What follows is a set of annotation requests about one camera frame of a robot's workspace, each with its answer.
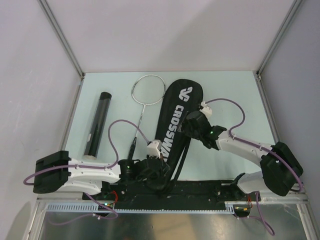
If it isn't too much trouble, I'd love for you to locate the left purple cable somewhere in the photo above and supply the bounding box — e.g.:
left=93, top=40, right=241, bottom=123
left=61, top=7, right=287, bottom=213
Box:
left=23, top=119, right=155, bottom=186

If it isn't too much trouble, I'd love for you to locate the white badminton racket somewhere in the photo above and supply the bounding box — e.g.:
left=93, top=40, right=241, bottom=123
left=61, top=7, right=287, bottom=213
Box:
left=126, top=74, right=167, bottom=161

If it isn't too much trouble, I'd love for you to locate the right aluminium frame post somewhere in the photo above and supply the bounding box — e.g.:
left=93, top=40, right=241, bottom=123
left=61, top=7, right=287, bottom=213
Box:
left=255, top=0, right=305, bottom=79

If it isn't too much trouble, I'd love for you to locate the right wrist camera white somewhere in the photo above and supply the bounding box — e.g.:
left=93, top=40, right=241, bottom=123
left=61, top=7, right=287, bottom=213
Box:
left=199, top=101, right=213, bottom=119

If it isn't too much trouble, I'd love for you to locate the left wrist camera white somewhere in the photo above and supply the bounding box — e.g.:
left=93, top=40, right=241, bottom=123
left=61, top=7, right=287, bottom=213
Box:
left=146, top=139, right=162, bottom=158

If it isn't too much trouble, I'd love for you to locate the aluminium frame post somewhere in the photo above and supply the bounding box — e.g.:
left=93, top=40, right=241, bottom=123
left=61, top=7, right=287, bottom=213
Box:
left=37, top=0, right=85, bottom=80
left=255, top=0, right=305, bottom=79

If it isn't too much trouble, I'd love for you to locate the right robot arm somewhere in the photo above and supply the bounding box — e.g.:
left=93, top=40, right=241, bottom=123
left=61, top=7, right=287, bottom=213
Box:
left=180, top=111, right=304, bottom=201

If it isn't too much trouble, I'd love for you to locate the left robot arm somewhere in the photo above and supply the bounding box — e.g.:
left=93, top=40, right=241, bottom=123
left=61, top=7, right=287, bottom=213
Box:
left=33, top=150, right=170, bottom=200

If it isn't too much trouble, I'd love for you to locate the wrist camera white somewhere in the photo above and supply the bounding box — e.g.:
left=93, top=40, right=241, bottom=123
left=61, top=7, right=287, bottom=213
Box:
left=146, top=139, right=162, bottom=158
left=199, top=101, right=213, bottom=119

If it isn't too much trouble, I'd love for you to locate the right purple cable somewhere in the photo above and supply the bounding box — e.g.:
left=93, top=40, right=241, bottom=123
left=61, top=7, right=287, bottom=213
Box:
left=206, top=98, right=305, bottom=192

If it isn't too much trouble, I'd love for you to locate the black racket bag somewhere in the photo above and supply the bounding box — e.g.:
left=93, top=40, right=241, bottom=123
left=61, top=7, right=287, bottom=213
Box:
left=145, top=79, right=204, bottom=197

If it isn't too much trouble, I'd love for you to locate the purple cable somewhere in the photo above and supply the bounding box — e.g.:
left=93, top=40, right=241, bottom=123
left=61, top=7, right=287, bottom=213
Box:
left=23, top=119, right=155, bottom=186
left=206, top=98, right=305, bottom=192

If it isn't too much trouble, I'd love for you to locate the black shuttlecock tube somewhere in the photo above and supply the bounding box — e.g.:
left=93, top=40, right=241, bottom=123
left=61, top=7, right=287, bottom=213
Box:
left=83, top=91, right=112, bottom=160

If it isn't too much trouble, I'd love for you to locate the grey cable duct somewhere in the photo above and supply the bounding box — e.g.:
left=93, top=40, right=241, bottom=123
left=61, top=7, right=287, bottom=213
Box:
left=45, top=202, right=251, bottom=214

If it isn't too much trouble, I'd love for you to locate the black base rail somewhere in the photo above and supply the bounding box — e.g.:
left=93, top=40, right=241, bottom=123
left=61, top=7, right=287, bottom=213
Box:
left=92, top=180, right=261, bottom=210

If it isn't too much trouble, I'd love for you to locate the left aluminium frame post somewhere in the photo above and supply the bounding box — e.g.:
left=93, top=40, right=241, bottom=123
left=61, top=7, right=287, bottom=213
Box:
left=37, top=0, right=85, bottom=80

